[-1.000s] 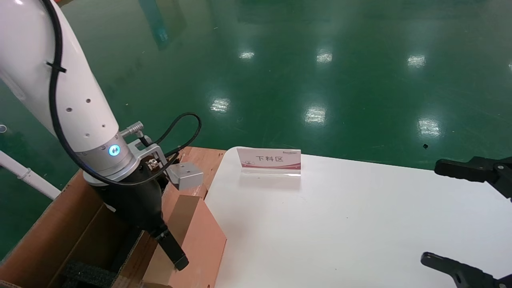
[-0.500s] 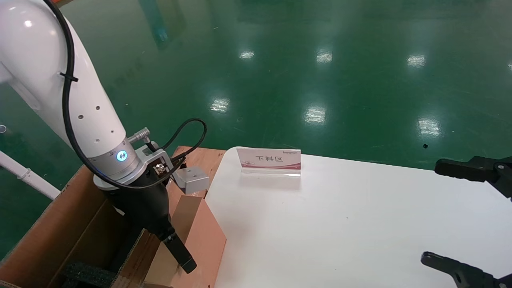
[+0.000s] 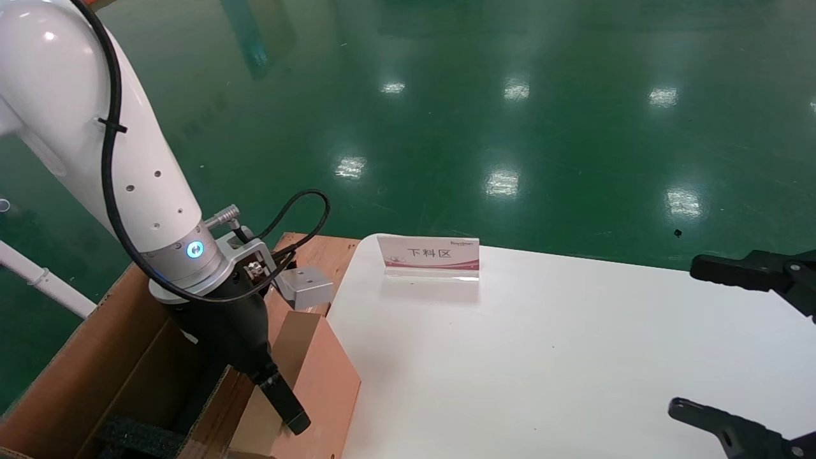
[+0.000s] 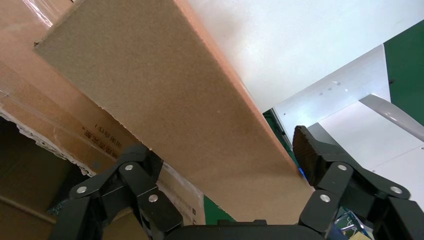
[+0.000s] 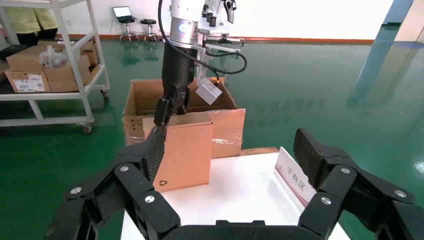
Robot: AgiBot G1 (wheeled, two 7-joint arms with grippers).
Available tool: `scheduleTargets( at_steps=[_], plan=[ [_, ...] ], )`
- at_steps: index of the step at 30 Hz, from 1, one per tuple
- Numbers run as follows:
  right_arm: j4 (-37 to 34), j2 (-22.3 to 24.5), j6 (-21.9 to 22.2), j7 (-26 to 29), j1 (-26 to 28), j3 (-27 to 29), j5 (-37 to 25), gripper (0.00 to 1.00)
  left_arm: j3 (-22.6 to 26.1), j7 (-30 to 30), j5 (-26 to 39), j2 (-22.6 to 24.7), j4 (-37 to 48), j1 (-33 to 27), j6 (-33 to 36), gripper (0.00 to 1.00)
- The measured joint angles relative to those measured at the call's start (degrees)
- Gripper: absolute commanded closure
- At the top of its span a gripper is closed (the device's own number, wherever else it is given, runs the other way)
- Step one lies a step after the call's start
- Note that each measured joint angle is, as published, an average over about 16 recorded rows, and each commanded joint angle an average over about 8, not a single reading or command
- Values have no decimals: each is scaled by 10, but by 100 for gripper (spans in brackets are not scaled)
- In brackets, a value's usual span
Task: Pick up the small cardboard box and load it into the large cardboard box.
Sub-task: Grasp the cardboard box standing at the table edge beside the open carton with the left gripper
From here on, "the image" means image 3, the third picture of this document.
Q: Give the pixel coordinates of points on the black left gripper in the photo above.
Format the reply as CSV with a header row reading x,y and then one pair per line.
x,y
223,331

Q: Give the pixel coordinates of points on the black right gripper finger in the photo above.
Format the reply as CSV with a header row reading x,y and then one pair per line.
x,y
746,440
765,271

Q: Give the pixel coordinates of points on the small cardboard box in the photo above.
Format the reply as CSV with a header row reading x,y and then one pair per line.
x,y
319,376

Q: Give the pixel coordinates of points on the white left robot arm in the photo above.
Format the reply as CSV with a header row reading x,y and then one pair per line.
x,y
57,95

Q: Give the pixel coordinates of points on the large cardboard box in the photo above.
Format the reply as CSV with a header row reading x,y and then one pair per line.
x,y
76,382

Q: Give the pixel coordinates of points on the black foam padding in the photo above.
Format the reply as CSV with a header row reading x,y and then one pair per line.
x,y
137,438

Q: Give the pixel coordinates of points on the acrylic sign with pink band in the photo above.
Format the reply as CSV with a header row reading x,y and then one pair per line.
x,y
433,255

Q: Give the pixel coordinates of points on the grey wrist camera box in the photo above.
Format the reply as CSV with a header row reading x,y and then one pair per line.
x,y
306,287

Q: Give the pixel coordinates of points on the white pipe rail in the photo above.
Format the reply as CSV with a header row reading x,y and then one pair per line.
x,y
38,277

